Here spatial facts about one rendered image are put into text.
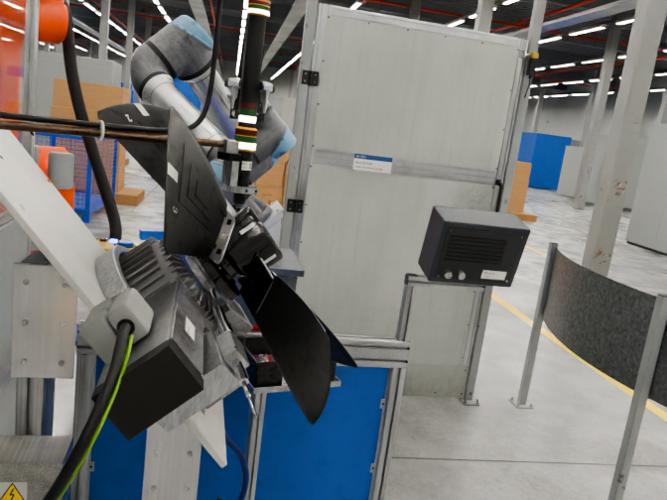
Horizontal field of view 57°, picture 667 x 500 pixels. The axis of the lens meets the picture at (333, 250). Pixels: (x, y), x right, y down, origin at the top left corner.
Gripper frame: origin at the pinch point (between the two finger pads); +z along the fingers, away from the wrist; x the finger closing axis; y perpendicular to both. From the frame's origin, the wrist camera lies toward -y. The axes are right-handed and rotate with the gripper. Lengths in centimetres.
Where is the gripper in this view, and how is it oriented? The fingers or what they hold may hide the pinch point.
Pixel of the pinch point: (251, 82)
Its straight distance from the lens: 122.4
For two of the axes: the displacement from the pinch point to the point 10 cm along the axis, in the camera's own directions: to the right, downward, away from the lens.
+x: -9.8, -0.8, -1.8
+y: -1.2, 9.8, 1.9
